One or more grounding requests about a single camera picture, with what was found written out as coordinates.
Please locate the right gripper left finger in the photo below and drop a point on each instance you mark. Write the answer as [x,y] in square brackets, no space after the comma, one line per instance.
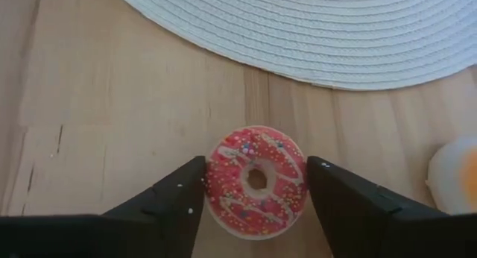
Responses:
[149,232]

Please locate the small pink sprinkled donut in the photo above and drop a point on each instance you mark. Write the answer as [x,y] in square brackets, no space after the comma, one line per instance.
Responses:
[231,206]

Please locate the white round woven placemat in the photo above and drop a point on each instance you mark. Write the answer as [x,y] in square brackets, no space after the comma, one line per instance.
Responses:
[298,34]

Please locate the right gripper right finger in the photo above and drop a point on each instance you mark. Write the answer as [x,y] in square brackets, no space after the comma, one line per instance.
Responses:
[372,228]

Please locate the small orange frosted donut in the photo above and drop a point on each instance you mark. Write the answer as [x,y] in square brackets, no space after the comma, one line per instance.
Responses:
[451,176]

